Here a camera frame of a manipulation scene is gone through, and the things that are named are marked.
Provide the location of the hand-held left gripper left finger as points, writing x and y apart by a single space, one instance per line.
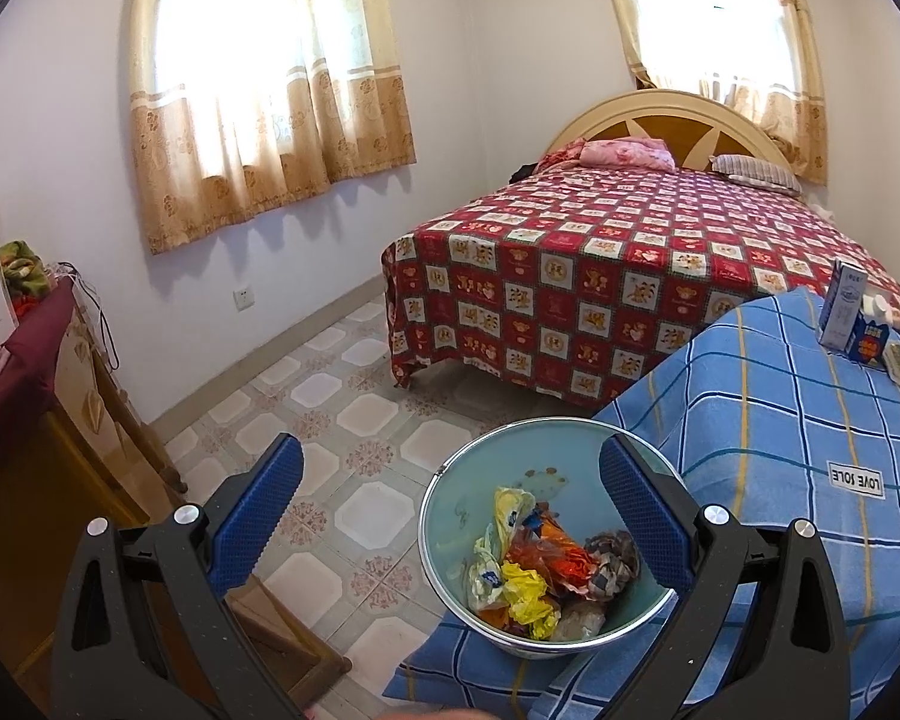
259 517

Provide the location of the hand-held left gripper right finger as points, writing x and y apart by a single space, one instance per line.
645 517

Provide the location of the grey patterned wrapper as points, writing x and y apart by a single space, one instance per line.
611 566

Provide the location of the red snack packet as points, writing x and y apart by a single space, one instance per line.
574 568

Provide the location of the pink plastic bag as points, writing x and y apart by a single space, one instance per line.
525 551

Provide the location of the pale green plastic bag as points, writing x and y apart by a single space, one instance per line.
510 506

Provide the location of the yellow wrapper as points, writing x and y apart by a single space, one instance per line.
529 592

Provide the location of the light blue cartoon trash bin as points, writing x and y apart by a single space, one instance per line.
457 510

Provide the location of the small blue milk carton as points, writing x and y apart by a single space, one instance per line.
866 341

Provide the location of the brown wooden stool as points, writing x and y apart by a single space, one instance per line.
285 637

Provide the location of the tall white carton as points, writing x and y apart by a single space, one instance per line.
840 307

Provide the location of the blue plaid blanket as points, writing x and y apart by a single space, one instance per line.
757 427

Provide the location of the wooden cabinet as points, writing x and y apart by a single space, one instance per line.
45 480

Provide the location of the bed with red quilt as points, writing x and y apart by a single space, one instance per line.
607 255

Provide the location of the maroon cloth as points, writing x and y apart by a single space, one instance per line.
30 337

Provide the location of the striped pillow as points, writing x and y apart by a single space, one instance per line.
757 172

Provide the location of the green floral cloth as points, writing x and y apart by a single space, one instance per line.
22 270

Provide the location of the narrow beige floral curtain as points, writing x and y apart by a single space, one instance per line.
802 90

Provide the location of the pink floral pillow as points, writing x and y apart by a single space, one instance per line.
622 154

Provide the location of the dark item on bed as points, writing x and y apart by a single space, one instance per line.
526 172

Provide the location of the cream wooden headboard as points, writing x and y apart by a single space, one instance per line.
667 127

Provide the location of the wide beige floral curtain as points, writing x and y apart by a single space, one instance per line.
270 90

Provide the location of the white wall socket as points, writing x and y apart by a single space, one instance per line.
244 298

